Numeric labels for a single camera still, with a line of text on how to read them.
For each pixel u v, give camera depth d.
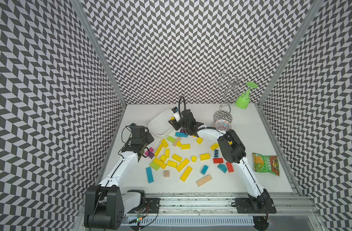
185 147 0.95
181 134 1.05
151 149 0.94
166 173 0.85
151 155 0.89
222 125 1.02
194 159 0.88
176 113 0.88
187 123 0.81
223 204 0.76
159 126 1.00
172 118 0.96
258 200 0.63
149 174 0.83
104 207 0.39
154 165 0.87
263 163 0.84
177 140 0.97
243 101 0.93
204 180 0.82
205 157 0.90
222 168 0.86
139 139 0.64
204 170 0.84
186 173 0.84
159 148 0.91
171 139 0.99
